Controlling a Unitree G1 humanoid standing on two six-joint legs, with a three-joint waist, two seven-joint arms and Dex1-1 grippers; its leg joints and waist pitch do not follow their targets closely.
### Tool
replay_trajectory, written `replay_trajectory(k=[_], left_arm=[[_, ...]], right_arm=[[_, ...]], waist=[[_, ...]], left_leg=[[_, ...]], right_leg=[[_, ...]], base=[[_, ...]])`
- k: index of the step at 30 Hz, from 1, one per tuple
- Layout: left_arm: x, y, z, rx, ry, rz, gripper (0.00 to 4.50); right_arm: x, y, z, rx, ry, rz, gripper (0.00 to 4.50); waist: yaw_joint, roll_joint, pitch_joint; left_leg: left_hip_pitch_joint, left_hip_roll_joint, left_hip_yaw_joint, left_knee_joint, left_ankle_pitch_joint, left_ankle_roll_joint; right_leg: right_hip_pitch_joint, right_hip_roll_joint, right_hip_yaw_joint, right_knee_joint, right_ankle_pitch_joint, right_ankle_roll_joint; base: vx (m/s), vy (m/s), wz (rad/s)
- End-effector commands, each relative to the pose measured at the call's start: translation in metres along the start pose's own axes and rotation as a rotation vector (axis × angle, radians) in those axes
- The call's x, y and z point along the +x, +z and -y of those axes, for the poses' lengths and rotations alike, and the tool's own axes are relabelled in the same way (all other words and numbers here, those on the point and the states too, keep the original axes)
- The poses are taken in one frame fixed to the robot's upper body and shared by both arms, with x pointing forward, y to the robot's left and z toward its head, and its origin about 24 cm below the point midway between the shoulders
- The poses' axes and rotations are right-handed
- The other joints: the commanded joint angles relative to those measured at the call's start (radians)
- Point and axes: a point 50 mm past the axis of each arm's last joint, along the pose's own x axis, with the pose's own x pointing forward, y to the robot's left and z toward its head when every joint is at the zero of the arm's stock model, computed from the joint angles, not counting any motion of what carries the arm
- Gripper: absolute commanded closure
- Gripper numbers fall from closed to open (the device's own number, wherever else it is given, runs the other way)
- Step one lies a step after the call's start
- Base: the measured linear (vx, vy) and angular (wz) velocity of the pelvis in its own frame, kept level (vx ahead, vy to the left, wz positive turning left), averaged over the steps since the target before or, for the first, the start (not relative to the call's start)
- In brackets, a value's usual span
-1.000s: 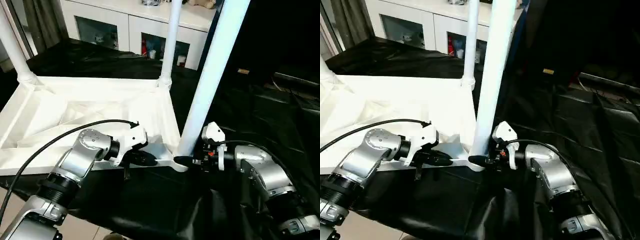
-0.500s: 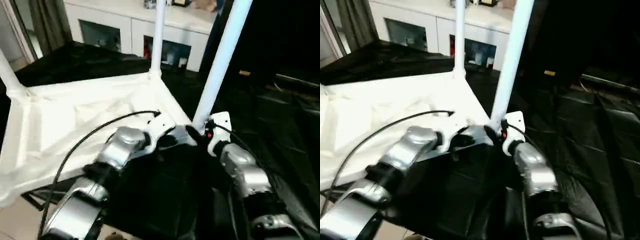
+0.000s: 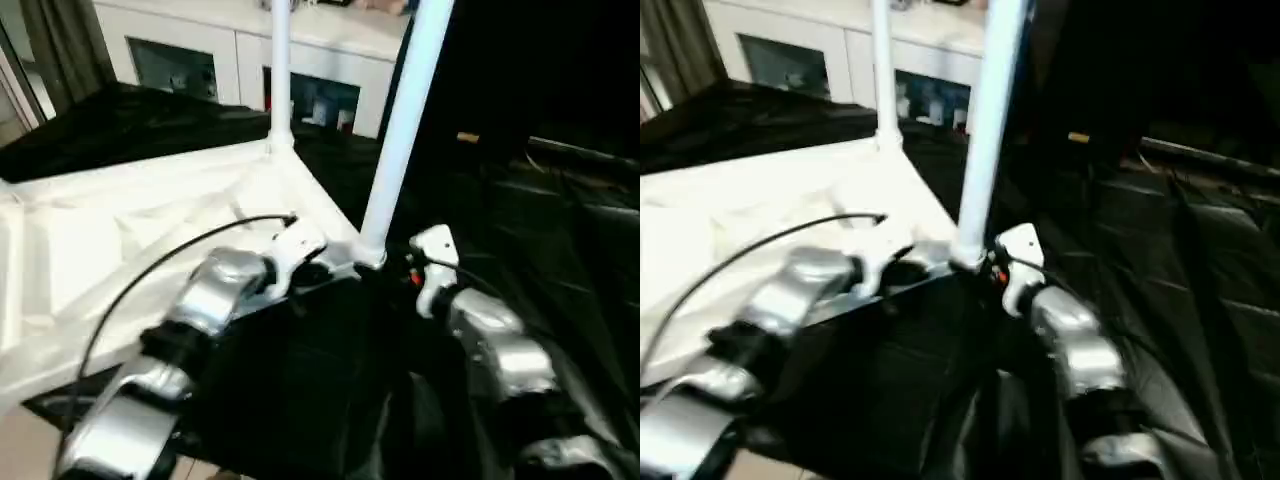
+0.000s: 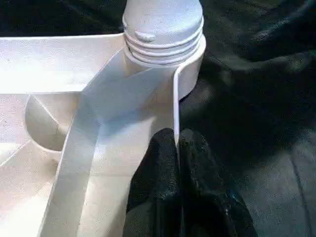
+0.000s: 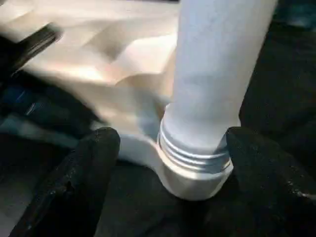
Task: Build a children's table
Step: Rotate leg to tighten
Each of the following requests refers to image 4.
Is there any white plastic table top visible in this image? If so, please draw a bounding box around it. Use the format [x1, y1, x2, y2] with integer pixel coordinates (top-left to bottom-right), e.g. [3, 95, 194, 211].
[0, 33, 207, 237]

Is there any black table mat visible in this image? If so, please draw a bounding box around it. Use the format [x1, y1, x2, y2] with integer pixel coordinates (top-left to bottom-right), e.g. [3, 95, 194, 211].
[0, 0, 316, 237]

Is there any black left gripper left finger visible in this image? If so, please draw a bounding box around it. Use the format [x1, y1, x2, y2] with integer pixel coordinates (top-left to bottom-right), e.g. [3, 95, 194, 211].
[122, 127, 185, 237]

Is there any white plastic table leg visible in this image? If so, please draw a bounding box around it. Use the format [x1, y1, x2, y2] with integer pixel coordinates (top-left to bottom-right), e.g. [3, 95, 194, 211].
[122, 0, 205, 66]

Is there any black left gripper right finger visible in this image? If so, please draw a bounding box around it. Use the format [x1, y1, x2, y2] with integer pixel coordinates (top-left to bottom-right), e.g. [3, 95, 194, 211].
[179, 128, 259, 237]

